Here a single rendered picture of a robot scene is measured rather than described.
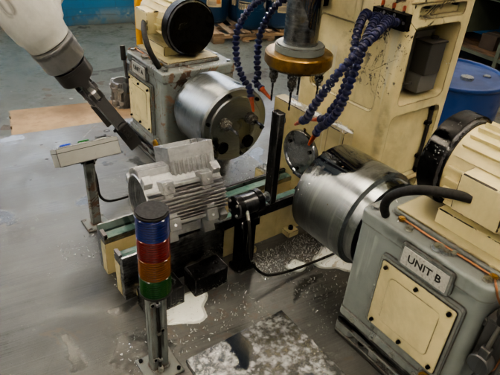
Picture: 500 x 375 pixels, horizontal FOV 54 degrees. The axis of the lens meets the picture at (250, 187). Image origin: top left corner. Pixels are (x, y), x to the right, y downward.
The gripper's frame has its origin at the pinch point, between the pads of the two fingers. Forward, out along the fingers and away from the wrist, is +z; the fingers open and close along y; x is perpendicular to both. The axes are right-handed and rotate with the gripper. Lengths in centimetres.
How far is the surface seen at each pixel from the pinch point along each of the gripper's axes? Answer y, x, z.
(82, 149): 18.0, 9.7, 8.4
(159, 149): -1.6, -4.4, 10.2
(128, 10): 520, -146, 205
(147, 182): -10.6, 3.5, 8.3
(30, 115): 253, 24, 106
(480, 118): -59, -48, 8
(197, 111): 19.7, -23.4, 24.7
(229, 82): 20.1, -37.2, 24.4
